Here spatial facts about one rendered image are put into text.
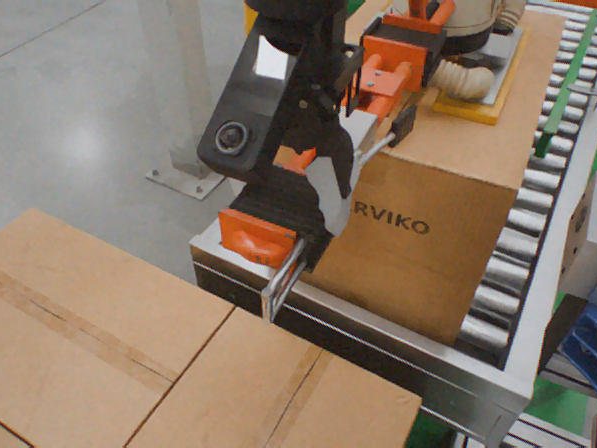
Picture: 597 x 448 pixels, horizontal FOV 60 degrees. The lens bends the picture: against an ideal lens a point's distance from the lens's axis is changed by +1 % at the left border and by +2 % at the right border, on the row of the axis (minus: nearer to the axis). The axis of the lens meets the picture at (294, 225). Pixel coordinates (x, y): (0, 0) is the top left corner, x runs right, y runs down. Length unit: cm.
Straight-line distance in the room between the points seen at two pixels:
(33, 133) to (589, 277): 243
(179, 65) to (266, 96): 157
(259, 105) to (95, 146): 220
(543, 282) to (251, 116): 89
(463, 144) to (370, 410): 47
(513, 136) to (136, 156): 183
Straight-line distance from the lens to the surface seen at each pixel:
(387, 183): 80
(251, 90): 35
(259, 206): 44
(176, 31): 185
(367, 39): 70
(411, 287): 94
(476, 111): 86
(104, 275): 118
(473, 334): 108
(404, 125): 59
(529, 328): 106
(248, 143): 33
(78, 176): 237
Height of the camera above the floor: 140
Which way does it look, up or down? 45 degrees down
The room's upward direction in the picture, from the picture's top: straight up
